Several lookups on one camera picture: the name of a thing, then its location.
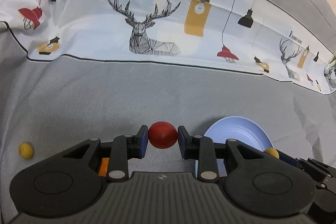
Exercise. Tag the grey fabric sheet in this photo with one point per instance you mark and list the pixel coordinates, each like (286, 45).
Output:
(105, 95)

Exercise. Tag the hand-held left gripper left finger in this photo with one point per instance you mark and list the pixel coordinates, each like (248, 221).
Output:
(143, 142)

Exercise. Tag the blue plate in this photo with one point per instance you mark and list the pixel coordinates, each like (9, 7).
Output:
(236, 132)

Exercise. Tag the white deer-printed cloth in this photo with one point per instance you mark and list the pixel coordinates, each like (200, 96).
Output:
(92, 29)

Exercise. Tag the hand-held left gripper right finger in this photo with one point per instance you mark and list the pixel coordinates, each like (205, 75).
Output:
(183, 142)

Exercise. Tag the yellow longan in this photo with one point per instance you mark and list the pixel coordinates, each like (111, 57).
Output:
(271, 153)
(26, 151)

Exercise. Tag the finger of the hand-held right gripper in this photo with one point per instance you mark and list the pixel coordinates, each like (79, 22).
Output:
(287, 158)

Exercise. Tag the red tomato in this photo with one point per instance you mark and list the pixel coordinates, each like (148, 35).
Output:
(162, 134)

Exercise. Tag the orange mandarin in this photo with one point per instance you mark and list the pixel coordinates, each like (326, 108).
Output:
(103, 167)

